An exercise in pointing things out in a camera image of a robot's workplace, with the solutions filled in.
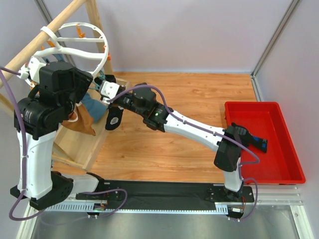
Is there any orange clothes peg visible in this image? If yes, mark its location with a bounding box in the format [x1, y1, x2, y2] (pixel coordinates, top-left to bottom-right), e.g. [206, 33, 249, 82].
[76, 24, 85, 38]

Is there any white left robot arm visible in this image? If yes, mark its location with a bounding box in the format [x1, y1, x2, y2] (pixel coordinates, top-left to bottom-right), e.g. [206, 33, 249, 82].
[10, 62, 106, 211]

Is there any blue hanging sock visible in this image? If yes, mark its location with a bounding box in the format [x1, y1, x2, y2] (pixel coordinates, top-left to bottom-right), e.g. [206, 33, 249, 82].
[42, 54, 65, 63]
[81, 93, 108, 123]

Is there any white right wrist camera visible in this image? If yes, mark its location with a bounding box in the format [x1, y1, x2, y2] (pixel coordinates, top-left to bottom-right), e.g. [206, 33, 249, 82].
[18, 56, 47, 88]

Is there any aluminium corner frame post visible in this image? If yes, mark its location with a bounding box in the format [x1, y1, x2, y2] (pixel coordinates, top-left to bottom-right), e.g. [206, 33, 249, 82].
[251, 0, 301, 78]

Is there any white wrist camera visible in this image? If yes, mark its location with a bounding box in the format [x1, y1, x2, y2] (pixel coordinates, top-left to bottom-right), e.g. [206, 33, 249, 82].
[18, 56, 47, 88]
[98, 81, 126, 105]

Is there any white round clip hanger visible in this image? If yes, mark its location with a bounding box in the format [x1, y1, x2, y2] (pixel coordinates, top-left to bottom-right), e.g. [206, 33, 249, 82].
[27, 22, 109, 78]

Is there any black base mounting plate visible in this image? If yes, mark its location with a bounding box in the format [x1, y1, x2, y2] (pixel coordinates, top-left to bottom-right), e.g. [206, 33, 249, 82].
[76, 179, 255, 211]

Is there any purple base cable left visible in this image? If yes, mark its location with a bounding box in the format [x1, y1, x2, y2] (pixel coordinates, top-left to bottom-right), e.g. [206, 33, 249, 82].
[39, 188, 128, 226]

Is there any long black patterned sock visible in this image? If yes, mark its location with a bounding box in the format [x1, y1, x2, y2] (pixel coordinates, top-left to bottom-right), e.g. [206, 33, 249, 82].
[105, 106, 124, 131]

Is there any wooden drying rack frame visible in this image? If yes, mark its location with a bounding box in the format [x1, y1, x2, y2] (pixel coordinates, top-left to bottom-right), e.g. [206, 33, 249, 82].
[6, 0, 113, 171]

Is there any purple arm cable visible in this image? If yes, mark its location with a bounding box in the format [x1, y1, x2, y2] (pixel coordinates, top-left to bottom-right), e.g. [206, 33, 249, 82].
[107, 84, 260, 180]
[0, 66, 28, 221]

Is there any teal clothes peg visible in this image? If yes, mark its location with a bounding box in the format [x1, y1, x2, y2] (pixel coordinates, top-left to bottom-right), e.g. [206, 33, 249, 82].
[89, 70, 106, 91]

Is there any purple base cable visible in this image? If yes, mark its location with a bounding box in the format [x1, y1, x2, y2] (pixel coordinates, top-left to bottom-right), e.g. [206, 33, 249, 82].
[226, 177, 260, 223]
[39, 188, 128, 226]

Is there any brown cream hanging sock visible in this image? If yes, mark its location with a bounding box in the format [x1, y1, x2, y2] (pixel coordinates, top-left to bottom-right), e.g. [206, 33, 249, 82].
[62, 102, 96, 136]

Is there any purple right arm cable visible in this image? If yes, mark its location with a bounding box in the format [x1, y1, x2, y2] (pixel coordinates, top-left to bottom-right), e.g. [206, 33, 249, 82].
[0, 66, 28, 221]

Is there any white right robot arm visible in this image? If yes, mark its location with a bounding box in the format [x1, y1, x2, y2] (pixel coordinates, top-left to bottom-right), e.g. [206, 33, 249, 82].
[132, 83, 243, 199]

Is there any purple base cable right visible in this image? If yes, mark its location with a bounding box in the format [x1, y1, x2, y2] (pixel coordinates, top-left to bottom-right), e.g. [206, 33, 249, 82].
[226, 177, 260, 223]

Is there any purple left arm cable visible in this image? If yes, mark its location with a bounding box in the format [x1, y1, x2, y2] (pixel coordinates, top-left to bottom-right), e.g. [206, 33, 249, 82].
[107, 84, 260, 180]

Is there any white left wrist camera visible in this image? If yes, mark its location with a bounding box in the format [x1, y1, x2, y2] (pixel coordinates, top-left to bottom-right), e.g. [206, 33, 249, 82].
[98, 81, 126, 105]

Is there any red plastic bin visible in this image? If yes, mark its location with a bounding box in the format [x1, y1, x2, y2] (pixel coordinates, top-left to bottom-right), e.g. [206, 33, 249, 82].
[225, 102, 306, 185]

